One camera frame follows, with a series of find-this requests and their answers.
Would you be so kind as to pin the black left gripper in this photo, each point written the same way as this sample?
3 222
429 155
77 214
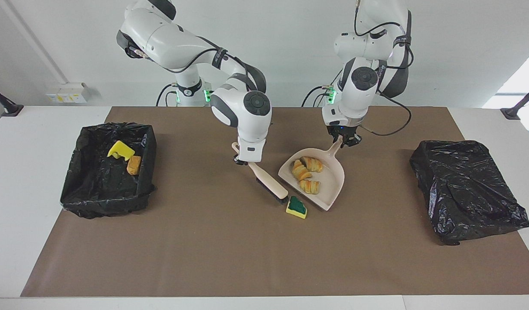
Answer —
343 130

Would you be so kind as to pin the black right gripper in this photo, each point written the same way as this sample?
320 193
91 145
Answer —
240 161

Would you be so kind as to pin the beige hand brush black bristles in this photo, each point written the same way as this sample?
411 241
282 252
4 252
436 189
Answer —
271 183

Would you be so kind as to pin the striped croissant piece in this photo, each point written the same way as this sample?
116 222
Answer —
313 164
300 170

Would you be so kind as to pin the beige plastic dustpan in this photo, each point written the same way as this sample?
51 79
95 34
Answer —
331 185

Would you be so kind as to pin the pale bread chunk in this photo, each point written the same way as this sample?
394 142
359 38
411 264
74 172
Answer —
310 186

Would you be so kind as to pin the plain yellow sponge piece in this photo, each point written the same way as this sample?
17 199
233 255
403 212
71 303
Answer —
296 207

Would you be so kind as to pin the brown bread roll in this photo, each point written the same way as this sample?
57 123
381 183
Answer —
134 165

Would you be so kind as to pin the notched yellow sponge chunk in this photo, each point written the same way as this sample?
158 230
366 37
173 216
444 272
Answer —
121 149

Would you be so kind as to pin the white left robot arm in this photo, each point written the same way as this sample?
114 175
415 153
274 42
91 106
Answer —
359 86

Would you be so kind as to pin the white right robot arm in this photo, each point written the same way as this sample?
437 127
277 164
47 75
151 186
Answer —
247 116

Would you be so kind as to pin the bin wrapped in black bag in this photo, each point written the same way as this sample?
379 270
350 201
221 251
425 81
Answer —
467 189

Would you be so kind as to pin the open bin with black liner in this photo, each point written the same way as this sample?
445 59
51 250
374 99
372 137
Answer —
101 189

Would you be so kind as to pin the brown table mat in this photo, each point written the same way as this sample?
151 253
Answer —
264 267

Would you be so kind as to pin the black clamp post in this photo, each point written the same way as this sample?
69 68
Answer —
6 107
516 110

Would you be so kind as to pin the white wall socket box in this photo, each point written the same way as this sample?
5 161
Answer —
68 92

